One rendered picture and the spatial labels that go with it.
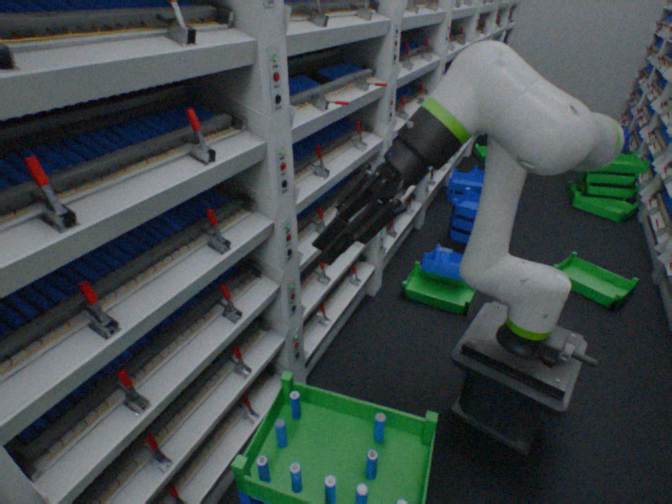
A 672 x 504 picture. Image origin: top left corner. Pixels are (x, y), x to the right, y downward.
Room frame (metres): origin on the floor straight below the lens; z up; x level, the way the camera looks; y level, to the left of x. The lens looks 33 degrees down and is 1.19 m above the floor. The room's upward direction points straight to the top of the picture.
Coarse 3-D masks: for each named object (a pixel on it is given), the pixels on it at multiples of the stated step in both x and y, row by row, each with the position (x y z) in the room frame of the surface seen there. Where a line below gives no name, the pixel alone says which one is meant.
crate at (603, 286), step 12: (564, 264) 1.68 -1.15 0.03; (576, 264) 1.69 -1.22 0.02; (588, 264) 1.65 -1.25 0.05; (576, 276) 1.61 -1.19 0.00; (588, 276) 1.61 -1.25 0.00; (600, 276) 1.60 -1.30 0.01; (612, 276) 1.56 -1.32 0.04; (576, 288) 1.50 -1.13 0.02; (588, 288) 1.46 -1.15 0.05; (600, 288) 1.51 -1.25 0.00; (612, 288) 1.51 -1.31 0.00; (624, 288) 1.51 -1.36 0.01; (600, 300) 1.41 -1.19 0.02; (612, 300) 1.38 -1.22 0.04
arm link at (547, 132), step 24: (528, 96) 0.56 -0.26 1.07; (552, 96) 0.56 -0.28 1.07; (504, 120) 0.57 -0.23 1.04; (528, 120) 0.55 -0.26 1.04; (552, 120) 0.53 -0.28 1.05; (576, 120) 0.53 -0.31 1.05; (600, 120) 0.73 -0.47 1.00; (504, 144) 0.57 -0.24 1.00; (528, 144) 0.53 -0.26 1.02; (552, 144) 0.52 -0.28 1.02; (576, 144) 0.51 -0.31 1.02; (600, 144) 0.66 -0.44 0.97; (528, 168) 0.54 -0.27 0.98; (552, 168) 0.52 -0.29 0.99; (576, 168) 0.74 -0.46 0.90
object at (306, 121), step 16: (288, 64) 1.23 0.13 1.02; (368, 64) 1.49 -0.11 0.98; (384, 80) 1.46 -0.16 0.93; (336, 96) 1.20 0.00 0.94; (352, 96) 1.24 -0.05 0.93; (368, 96) 1.32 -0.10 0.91; (304, 112) 1.03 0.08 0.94; (320, 112) 1.06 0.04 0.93; (336, 112) 1.13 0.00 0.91; (304, 128) 0.98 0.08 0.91; (320, 128) 1.07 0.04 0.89
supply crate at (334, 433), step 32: (288, 384) 0.52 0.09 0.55; (288, 416) 0.49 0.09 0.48; (320, 416) 0.49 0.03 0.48; (352, 416) 0.49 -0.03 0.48; (416, 416) 0.46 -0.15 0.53; (256, 448) 0.41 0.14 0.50; (288, 448) 0.43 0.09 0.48; (320, 448) 0.43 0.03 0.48; (352, 448) 0.43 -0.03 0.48; (384, 448) 0.43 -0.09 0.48; (416, 448) 0.43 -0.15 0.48; (256, 480) 0.34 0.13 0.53; (288, 480) 0.37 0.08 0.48; (320, 480) 0.37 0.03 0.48; (352, 480) 0.37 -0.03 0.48; (384, 480) 0.37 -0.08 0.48; (416, 480) 0.37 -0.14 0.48
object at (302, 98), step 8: (360, 72) 1.39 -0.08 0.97; (368, 72) 1.42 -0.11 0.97; (336, 80) 1.25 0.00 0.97; (344, 80) 1.27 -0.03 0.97; (352, 80) 1.32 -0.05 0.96; (368, 80) 1.39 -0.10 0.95; (320, 88) 1.15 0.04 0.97; (328, 88) 1.18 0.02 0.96; (336, 88) 1.23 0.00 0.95; (344, 88) 1.25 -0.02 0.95; (296, 96) 1.05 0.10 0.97; (304, 96) 1.06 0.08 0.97; (296, 104) 1.03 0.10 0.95; (304, 104) 1.05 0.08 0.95
